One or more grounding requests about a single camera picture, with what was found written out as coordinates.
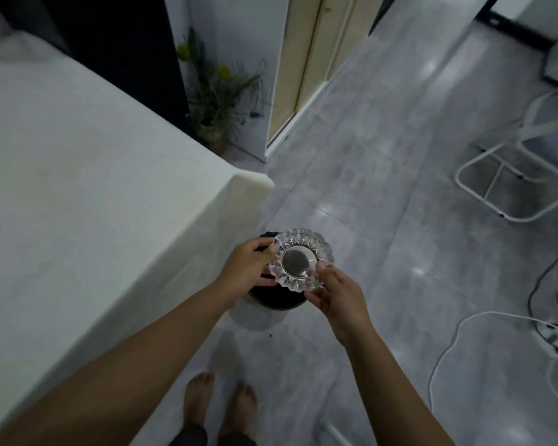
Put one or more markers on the person's left foot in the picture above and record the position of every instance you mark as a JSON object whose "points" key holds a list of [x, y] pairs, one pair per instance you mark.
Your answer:
{"points": [[198, 399]]}

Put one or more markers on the person's right foot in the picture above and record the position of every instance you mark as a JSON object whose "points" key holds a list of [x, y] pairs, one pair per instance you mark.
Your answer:
{"points": [[239, 408]]}

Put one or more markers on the white wardrobe with beige doors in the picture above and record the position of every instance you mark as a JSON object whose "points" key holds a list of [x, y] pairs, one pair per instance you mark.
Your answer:
{"points": [[307, 64]]}

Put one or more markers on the white table cloth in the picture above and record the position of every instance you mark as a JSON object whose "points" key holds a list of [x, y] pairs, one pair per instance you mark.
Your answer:
{"points": [[88, 190]]}

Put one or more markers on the person's right hand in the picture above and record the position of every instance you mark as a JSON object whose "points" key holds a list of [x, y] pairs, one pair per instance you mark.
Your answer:
{"points": [[342, 299]]}

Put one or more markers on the person's left thumb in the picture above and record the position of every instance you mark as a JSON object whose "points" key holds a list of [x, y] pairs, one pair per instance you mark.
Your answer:
{"points": [[259, 246]]}

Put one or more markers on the person's foot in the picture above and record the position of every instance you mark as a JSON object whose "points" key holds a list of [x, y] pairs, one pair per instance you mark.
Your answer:
{"points": [[239, 408], [198, 399]]}

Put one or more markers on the potted green plant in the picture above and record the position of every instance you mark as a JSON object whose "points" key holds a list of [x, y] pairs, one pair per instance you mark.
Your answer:
{"points": [[216, 95]]}

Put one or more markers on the person's left forearm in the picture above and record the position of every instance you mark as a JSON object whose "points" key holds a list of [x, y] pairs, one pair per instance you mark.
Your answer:
{"points": [[121, 362]]}

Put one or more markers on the person's dark trouser legs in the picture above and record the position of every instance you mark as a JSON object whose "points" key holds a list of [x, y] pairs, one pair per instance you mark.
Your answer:
{"points": [[200, 436]]}

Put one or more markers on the person's right thumb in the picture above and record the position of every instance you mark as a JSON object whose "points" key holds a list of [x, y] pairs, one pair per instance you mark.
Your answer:
{"points": [[329, 269]]}

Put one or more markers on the clear cut glass ashtray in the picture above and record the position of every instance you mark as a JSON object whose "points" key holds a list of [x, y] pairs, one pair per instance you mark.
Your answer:
{"points": [[300, 260]]}

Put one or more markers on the person's right forearm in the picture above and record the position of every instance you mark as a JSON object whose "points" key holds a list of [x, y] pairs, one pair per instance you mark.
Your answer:
{"points": [[390, 390]]}

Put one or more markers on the black round trash bin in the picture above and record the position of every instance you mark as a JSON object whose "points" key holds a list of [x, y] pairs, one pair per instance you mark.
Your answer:
{"points": [[274, 298]]}

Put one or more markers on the person's left hand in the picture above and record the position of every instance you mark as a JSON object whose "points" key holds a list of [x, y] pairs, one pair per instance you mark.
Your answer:
{"points": [[242, 270]]}

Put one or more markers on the white folding chair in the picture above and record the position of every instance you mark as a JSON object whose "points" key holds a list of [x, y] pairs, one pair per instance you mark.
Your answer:
{"points": [[525, 153]]}

